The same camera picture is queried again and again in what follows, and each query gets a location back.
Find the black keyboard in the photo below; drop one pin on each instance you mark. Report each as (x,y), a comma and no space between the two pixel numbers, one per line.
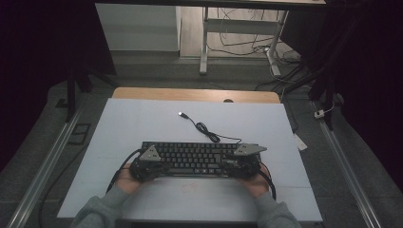
(196,156)

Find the white-legged desk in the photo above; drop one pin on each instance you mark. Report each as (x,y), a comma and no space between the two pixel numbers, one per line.
(236,26)

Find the person's right hand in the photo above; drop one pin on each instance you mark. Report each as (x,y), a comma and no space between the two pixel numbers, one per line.
(255,186)

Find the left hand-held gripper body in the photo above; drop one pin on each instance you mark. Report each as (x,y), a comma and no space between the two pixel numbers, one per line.
(144,169)

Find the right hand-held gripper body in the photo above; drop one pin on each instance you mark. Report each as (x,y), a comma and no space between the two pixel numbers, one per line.
(248,167)

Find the white paper tag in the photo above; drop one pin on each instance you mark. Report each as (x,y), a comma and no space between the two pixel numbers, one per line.
(301,144)

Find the black metal stand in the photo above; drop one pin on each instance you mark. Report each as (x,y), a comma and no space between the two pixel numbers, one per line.
(328,104)
(71,95)

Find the person's left hand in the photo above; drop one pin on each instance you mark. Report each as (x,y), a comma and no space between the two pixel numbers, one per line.
(126,183)

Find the aluminium rail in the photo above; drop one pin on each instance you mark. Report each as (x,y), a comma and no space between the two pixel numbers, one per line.
(41,177)
(345,171)

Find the white table mat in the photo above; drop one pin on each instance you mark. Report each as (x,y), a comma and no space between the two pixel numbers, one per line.
(158,123)

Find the small white box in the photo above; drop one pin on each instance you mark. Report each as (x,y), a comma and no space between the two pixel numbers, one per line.
(319,114)

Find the dark curtain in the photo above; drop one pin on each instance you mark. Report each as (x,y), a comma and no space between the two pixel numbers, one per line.
(31,47)
(374,63)

